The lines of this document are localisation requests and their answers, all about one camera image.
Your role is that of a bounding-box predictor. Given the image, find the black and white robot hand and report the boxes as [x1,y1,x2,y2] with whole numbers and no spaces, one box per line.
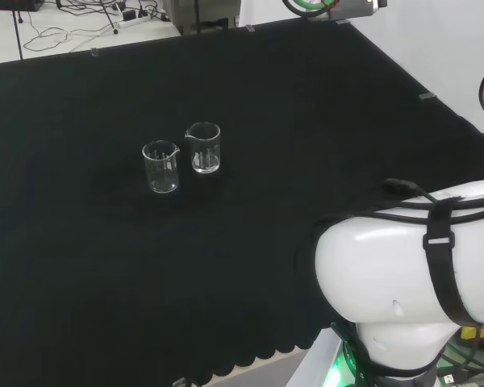
[328,0,388,21]

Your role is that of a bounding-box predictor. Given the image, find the clear glass beaker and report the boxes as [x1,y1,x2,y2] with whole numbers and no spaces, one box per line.
[184,122,222,175]
[141,139,182,194]

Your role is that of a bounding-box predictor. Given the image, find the grey metal cabinet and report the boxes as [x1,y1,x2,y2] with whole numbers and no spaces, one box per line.
[162,0,243,36]

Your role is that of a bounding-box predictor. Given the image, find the black bench cloth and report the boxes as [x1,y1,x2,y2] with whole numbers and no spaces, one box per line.
[0,18,484,387]

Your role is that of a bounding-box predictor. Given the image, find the white power strip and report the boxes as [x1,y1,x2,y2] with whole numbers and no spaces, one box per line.
[111,8,162,28]

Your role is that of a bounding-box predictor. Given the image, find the black tripod leg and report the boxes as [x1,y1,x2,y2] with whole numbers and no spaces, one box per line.
[98,0,120,34]

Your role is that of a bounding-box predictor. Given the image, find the black box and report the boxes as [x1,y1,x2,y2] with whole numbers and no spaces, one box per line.
[0,0,45,13]

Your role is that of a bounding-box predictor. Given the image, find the green and black cable loop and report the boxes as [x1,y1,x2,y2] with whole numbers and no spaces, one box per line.
[282,0,336,20]

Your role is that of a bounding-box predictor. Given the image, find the black floor cable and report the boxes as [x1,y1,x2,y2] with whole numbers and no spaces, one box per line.
[11,0,118,53]

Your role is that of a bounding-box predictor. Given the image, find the black cable bundle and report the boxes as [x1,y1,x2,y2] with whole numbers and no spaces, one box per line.
[435,322,484,387]

